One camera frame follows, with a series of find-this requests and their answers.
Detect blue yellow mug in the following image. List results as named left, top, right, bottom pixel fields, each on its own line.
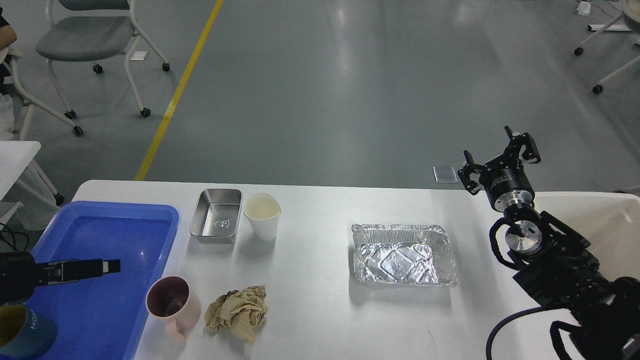
left=0, top=304, right=58, bottom=360

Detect white side table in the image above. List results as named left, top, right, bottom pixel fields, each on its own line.
left=0, top=140, right=59, bottom=231

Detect crumpled brown paper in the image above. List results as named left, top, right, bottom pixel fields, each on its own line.
left=205, top=284, right=269, bottom=344

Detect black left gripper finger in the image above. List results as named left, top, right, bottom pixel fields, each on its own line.
left=36, top=259, right=121, bottom=287

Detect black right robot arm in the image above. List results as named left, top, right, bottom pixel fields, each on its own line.
left=457, top=126, right=640, bottom=360

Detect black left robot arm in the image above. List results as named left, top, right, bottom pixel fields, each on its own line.
left=0, top=251, right=121, bottom=307

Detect grey office chair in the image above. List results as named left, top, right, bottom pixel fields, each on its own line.
left=36, top=0, right=170, bottom=120

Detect black cables left edge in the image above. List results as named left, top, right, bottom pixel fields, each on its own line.
left=0, top=222, right=31, bottom=253

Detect stainless steel rectangular tray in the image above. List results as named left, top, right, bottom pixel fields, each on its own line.
left=190, top=188, right=242, bottom=244

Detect person in white clothes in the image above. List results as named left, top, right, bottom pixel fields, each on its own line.
left=0, top=7, right=18, bottom=141

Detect clear floor plate left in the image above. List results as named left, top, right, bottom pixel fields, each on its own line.
left=432, top=165, right=458, bottom=183

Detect pink mug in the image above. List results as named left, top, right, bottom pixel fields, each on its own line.
left=145, top=276, right=202, bottom=343

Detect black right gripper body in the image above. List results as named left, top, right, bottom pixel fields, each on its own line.
left=480, top=167, right=535, bottom=213

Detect white plastic bin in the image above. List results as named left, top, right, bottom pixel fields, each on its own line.
left=534, top=191, right=640, bottom=281

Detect blue plastic tray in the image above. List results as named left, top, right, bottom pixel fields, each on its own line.
left=26, top=201, right=179, bottom=360

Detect white chair base right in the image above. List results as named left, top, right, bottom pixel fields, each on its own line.
left=574, top=0, right=640, bottom=95

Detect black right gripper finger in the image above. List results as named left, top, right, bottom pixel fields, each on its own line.
left=489, top=125, right=542, bottom=173
left=457, top=150, right=489, bottom=196

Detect aluminium foil container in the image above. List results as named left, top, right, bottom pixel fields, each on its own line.
left=350, top=223, right=458, bottom=287

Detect white paper cup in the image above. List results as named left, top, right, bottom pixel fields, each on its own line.
left=243, top=193, right=282, bottom=242

